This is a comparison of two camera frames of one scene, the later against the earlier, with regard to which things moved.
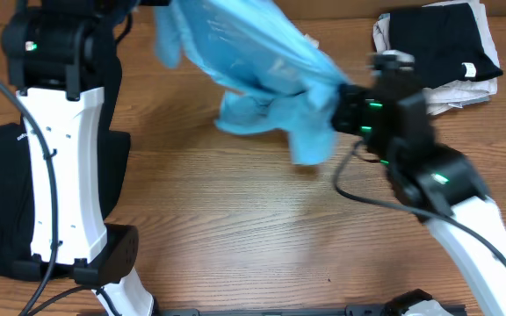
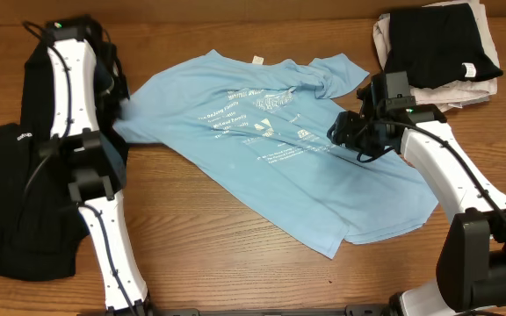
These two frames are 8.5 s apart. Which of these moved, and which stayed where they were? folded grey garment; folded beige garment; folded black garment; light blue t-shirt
Moved: light blue t-shirt
Stayed: folded black garment; folded grey garment; folded beige garment
